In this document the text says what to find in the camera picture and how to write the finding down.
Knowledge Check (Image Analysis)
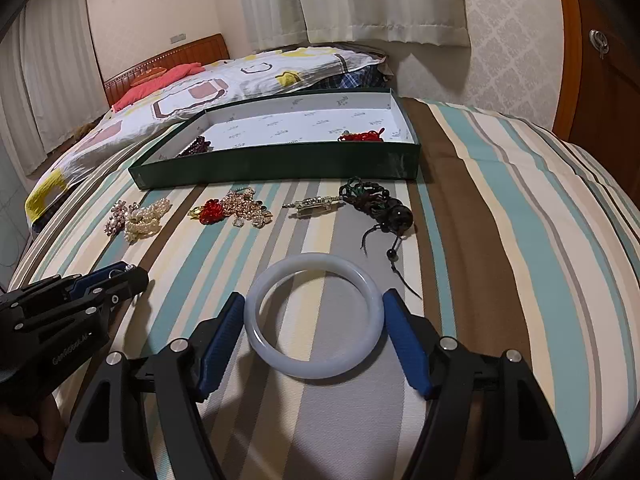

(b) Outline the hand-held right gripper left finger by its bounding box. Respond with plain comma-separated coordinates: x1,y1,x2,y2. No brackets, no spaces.
52,291,247,480

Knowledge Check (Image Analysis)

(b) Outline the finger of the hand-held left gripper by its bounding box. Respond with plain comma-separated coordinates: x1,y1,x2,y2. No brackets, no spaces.
75,266,151,322
70,261,129,297

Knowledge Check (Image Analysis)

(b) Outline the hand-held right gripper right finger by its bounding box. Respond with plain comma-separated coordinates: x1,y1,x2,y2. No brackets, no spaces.
381,288,576,480

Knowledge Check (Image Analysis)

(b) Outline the gold pearl flower brooch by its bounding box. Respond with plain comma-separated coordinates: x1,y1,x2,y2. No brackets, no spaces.
103,200,141,237

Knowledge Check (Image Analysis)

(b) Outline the white pearl bracelet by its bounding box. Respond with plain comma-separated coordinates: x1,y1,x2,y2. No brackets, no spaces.
124,198,172,245

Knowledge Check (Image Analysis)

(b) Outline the white jade bangle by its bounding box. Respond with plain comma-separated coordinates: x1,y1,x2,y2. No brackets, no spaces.
244,253,386,387

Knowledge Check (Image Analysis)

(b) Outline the red rose gold ring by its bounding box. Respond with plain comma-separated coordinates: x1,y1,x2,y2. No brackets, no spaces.
188,199,224,224

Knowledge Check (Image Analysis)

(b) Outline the gold rhinestone jewelry cluster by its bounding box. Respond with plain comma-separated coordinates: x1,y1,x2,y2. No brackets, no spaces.
218,186,275,229

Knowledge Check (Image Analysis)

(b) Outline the white shallow box lid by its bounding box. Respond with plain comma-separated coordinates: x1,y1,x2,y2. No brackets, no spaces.
128,86,422,191

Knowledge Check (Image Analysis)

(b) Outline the person's left hand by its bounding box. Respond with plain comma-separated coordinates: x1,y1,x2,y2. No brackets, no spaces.
0,397,67,467

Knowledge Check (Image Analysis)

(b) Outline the striped mattress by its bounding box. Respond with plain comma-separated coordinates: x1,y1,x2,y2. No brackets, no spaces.
10,95,640,480

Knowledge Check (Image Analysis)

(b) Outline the gold bar hair clip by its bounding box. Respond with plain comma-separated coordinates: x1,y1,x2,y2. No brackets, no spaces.
282,194,346,219

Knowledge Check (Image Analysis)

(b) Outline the coral red pillow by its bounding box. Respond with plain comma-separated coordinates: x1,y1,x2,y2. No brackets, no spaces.
112,61,206,111

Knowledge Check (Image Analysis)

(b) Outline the pleated white curtain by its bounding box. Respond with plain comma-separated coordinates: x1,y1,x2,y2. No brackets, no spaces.
0,0,108,176

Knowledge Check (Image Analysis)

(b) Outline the orange patterned cushion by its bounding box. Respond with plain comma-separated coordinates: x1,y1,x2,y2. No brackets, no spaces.
131,64,170,86

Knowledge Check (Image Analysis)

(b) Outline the wooden headboard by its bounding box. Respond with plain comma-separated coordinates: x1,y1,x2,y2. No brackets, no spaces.
102,33,231,108

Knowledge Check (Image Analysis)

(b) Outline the blue plaid cloth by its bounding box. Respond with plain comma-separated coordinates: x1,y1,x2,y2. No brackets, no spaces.
305,62,396,93

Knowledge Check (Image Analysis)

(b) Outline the sheer white curtain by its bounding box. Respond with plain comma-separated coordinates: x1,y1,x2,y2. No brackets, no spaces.
235,0,311,53

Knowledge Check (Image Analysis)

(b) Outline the wooden wardrobe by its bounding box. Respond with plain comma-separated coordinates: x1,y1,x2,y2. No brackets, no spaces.
552,0,640,161

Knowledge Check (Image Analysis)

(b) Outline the thick white curtain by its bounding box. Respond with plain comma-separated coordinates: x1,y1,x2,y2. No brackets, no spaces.
290,0,471,53

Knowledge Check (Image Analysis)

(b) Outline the dark red bead bracelet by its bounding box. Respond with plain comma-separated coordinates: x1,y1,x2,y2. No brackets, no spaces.
180,135,213,157

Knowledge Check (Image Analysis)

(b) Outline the red knotted cord bracelet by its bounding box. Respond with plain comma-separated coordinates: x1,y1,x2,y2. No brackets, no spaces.
336,127,387,144

